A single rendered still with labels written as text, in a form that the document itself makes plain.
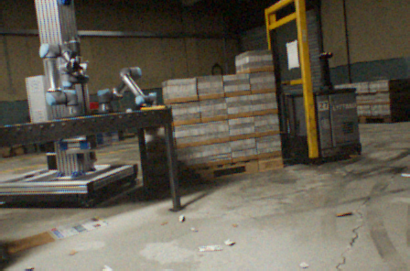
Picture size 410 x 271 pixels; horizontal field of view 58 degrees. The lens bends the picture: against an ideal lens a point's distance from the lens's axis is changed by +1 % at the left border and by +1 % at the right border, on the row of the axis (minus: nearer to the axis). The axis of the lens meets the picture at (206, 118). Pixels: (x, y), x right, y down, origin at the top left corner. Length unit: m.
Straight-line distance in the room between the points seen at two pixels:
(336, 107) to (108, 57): 7.59
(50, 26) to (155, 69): 7.50
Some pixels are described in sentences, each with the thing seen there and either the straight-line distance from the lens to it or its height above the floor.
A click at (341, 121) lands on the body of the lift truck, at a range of 4.28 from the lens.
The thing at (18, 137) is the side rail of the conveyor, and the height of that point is 0.72.
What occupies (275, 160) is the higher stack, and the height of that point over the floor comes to 0.09.
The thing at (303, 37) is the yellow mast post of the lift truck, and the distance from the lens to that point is 4.04.
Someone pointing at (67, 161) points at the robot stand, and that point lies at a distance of 3.86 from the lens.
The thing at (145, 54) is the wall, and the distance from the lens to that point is 11.11.
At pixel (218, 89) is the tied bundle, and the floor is 0.93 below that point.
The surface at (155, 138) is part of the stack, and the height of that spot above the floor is 0.51.
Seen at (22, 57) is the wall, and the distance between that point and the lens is 10.07.
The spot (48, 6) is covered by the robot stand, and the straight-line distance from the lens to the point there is 3.95.
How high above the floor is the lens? 0.83
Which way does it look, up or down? 3 degrees down
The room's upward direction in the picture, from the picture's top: 6 degrees counter-clockwise
